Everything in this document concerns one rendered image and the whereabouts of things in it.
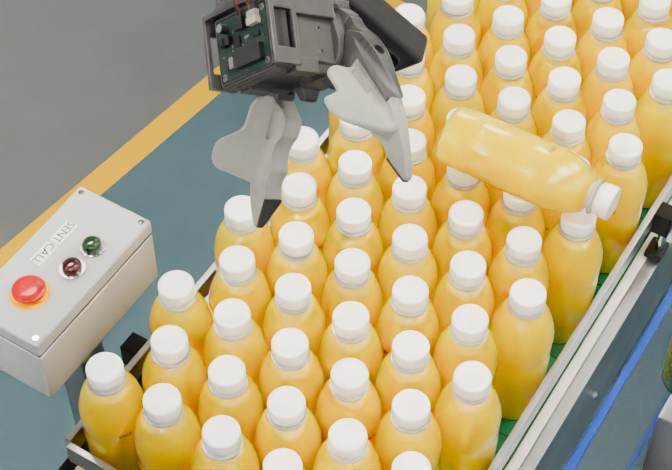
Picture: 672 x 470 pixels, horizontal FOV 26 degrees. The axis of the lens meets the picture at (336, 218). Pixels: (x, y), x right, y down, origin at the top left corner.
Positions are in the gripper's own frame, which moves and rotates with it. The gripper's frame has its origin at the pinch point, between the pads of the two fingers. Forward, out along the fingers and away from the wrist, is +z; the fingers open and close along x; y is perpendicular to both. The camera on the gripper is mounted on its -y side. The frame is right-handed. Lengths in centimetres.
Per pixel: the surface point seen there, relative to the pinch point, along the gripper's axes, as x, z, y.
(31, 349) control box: -62, 1, -13
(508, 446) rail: -35, 17, -54
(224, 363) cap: -47, 5, -26
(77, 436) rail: -67, 11, -20
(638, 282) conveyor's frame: -36, -1, -84
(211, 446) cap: -45, 14, -22
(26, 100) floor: -205, -71, -103
